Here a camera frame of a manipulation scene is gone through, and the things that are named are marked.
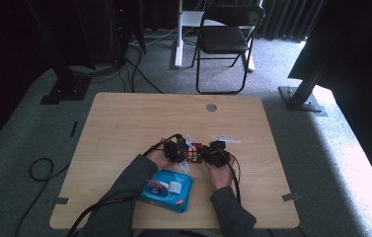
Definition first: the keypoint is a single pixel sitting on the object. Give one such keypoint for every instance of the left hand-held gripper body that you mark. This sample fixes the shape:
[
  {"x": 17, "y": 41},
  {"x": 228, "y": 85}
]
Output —
[{"x": 173, "y": 151}]

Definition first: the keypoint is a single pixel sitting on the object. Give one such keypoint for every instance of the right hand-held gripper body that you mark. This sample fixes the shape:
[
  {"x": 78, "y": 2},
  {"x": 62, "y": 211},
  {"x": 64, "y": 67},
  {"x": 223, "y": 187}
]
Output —
[{"x": 218, "y": 156}]

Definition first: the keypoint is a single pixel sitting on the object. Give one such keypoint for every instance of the multicoloured puzzle cube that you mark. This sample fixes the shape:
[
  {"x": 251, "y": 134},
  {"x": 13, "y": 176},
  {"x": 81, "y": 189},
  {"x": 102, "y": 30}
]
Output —
[{"x": 195, "y": 153}]

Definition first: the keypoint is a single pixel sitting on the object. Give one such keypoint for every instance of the white wet wipe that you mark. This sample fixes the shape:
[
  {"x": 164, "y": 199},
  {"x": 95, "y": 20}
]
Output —
[{"x": 183, "y": 167}]

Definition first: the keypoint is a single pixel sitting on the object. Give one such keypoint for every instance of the blue wet wipes pack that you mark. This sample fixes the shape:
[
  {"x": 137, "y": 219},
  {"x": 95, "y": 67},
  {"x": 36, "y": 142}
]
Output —
[{"x": 160, "y": 195}]

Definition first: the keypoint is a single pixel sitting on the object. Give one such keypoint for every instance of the person's left hand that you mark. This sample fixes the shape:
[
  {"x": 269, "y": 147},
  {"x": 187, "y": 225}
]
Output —
[{"x": 159, "y": 158}]

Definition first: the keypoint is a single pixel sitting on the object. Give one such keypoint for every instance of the person's right hand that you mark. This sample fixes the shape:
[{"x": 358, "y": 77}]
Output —
[{"x": 221, "y": 176}]

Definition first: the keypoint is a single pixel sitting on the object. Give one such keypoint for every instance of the round grey table grommet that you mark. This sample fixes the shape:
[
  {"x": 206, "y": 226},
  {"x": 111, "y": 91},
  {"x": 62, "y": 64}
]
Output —
[{"x": 211, "y": 107}]

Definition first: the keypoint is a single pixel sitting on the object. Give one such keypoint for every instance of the grey tape piece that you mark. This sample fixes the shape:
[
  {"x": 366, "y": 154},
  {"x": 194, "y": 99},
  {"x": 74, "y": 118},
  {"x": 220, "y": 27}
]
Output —
[
  {"x": 61, "y": 200},
  {"x": 290, "y": 197}
]

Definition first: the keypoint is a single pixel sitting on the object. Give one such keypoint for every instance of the black tape strip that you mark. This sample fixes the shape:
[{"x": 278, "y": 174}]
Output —
[{"x": 74, "y": 129}]

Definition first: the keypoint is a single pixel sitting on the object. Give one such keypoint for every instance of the black folding chair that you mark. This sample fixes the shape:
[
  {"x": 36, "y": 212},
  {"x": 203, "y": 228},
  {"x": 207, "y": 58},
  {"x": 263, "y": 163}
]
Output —
[{"x": 221, "y": 39}]

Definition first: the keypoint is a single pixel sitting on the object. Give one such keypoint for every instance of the black stand with square base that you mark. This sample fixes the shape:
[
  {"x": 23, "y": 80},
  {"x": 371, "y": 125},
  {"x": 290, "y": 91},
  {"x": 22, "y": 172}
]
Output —
[{"x": 65, "y": 89}]

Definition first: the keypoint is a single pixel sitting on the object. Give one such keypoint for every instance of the dark equipment tower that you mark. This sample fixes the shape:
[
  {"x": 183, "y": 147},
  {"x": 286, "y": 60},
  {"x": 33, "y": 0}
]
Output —
[{"x": 124, "y": 29}]

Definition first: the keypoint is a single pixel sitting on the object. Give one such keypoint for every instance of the dark pleated curtain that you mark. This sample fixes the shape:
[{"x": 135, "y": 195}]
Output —
[{"x": 285, "y": 18}]

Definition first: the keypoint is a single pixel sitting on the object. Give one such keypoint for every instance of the black post with base plate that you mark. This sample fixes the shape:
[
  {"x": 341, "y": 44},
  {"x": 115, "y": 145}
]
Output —
[{"x": 300, "y": 98}]

